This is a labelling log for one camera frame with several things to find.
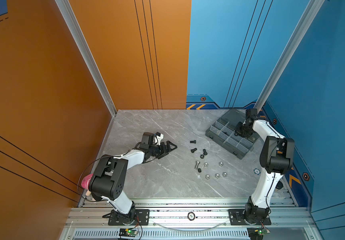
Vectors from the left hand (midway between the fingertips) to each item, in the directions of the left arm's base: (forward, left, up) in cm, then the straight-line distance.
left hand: (173, 148), depth 90 cm
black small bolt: (-10, -16, -7) cm, 20 cm away
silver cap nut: (-6, -20, -7) cm, 22 cm away
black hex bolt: (+10, -14, -7) cm, 19 cm away
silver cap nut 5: (-13, -30, -7) cm, 34 cm away
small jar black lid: (-21, -54, +2) cm, 58 cm away
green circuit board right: (-40, -43, -7) cm, 59 cm away
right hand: (+15, -42, -1) cm, 44 cm away
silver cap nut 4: (-13, -26, -7) cm, 30 cm away
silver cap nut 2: (-6, -30, -7) cm, 31 cm away
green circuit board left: (-41, +21, -10) cm, 47 cm away
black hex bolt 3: (+1, -21, -7) cm, 22 cm away
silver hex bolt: (-6, -15, -7) cm, 17 cm away
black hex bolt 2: (+3, -12, -7) cm, 15 cm away
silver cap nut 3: (-14, -20, -8) cm, 26 cm away
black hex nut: (-1, -18, -7) cm, 19 cm away
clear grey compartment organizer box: (+15, -33, -3) cm, 36 cm away
